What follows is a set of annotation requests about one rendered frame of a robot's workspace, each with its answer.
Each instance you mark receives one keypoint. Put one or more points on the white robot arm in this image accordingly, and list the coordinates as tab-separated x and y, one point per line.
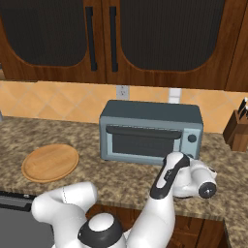
155	213

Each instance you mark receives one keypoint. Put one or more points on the toaster oven glass door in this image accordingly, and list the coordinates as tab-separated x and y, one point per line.
142	145

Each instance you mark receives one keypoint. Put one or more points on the grey toaster oven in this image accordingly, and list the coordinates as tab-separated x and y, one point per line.
151	111

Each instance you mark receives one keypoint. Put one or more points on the brown cupboard door dark panel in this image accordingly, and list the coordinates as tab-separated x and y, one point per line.
45	72
171	77

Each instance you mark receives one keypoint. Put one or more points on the dark toaster oven timer knob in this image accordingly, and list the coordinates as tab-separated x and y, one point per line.
192	138

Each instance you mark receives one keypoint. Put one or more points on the round wooden cutting board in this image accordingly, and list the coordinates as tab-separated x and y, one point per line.
50	163

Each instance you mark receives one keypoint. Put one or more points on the brown wooden knife block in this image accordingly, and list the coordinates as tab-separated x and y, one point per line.
237	134

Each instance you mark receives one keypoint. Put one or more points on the brown wooden base cupboard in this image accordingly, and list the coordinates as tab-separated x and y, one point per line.
197	232

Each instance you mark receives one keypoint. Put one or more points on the brown wooden cupboard side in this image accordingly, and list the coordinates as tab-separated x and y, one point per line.
239	58

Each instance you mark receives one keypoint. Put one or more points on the grey built-in appliance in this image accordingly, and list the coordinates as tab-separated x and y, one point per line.
19	223

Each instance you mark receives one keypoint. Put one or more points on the white wall outlet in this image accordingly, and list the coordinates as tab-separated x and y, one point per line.
123	92

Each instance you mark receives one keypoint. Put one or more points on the white wall switch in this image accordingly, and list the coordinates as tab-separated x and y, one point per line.
175	95

